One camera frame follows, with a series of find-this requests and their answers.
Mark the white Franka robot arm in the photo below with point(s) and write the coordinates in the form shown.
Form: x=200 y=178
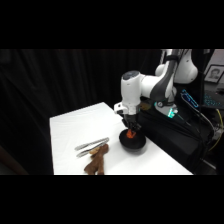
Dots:
x=153 y=83

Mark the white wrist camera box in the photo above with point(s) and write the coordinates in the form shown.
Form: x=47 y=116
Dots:
x=120 y=108

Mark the black curtain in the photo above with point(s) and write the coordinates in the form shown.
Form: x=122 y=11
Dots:
x=60 y=90

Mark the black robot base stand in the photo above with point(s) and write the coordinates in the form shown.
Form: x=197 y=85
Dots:
x=166 y=136

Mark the black bowl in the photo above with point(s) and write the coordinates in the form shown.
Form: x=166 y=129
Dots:
x=132 y=143

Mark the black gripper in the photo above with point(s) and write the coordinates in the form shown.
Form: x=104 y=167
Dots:
x=131 y=119

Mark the green status light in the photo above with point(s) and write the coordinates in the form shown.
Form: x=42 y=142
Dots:
x=171 y=113

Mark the red patterned ball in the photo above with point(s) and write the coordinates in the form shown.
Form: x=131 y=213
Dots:
x=130 y=134

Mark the metal tongs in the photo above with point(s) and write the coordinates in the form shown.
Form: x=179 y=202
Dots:
x=90 y=147

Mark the brown plush toy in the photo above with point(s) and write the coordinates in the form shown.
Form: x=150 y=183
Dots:
x=97 y=161

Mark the blue lit device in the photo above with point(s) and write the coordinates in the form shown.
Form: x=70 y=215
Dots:
x=190 y=99

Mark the framed portrait picture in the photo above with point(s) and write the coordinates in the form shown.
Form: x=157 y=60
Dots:
x=214 y=73

